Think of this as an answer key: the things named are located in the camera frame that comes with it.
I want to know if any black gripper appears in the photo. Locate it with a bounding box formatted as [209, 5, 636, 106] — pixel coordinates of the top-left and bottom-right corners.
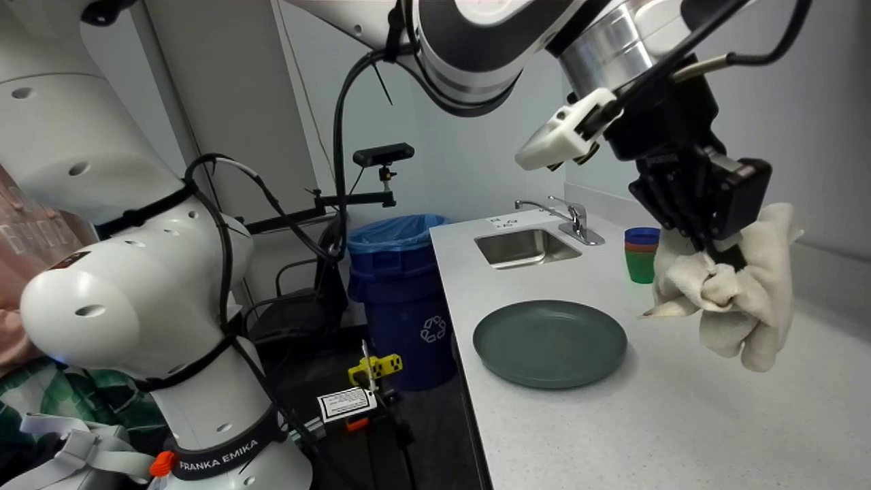
[605, 80, 772, 270]

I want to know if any beige cloth towel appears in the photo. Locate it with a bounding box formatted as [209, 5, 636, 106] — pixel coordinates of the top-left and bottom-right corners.
[646, 202, 801, 374]

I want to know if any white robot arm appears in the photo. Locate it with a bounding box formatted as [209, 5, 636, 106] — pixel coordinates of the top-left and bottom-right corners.
[0, 0, 617, 490]

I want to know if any person in pink top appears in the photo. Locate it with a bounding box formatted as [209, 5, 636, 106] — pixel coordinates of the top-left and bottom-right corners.
[0, 172, 169, 490]

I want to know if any green plastic cup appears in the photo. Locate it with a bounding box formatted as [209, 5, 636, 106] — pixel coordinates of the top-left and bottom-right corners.
[625, 251, 656, 284]

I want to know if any blue plastic cup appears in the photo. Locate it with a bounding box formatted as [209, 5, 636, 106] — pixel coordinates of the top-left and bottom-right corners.
[622, 227, 662, 246]

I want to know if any orange plastic cup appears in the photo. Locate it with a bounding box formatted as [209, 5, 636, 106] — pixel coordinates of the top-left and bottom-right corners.
[625, 243, 659, 254]

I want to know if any chrome faucet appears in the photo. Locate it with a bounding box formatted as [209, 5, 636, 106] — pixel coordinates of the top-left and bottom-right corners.
[515, 197, 605, 246]

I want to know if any dark green plate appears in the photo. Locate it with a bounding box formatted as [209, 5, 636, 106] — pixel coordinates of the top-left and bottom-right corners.
[474, 299, 629, 393]

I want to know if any stainless steel sink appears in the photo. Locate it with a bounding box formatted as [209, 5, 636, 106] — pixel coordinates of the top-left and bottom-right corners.
[477, 229, 577, 270]

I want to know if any blue recycling bin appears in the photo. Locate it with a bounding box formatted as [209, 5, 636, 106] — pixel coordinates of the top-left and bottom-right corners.
[349, 215, 454, 393]

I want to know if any yellow clamp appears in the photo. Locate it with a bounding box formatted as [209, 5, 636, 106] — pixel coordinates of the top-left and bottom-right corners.
[349, 353, 402, 390]

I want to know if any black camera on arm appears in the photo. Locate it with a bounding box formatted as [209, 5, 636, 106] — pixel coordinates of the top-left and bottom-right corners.
[354, 142, 414, 167]

